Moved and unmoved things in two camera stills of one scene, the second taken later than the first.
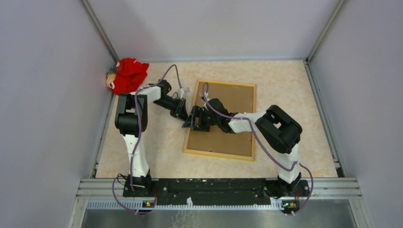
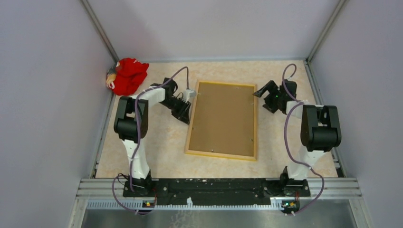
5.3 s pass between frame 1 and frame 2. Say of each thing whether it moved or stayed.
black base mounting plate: stayed
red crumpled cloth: stayed
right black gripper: moved
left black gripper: stayed
